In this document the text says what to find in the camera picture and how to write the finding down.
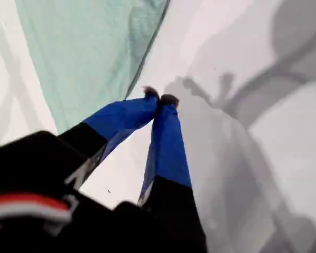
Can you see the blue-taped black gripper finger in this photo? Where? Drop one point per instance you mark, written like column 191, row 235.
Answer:
column 168, row 147
column 121, row 116

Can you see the pale green T-shirt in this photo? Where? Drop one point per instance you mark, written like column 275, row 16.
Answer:
column 81, row 52

